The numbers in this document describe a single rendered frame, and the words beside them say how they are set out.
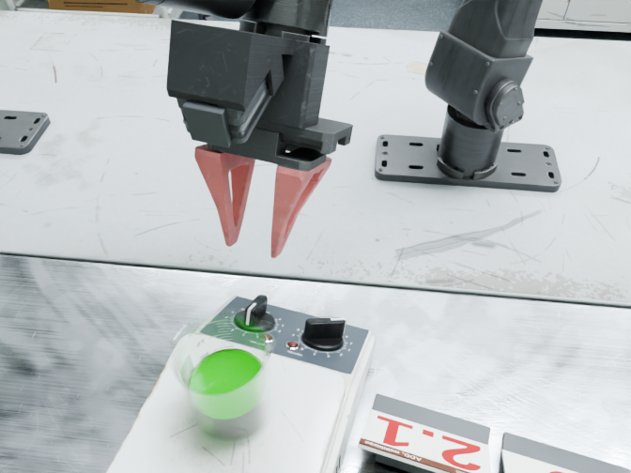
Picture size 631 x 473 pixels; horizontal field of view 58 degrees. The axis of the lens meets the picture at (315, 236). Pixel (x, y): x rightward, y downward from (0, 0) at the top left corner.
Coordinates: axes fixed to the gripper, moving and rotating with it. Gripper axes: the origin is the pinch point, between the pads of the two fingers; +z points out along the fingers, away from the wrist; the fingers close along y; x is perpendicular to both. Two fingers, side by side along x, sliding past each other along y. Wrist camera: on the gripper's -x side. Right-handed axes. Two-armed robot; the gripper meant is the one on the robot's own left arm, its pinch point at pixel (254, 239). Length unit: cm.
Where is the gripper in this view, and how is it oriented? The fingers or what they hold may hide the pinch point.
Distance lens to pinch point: 41.9
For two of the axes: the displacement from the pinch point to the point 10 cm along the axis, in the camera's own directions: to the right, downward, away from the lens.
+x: 2.8, -2.7, 9.2
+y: 9.5, 2.4, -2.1
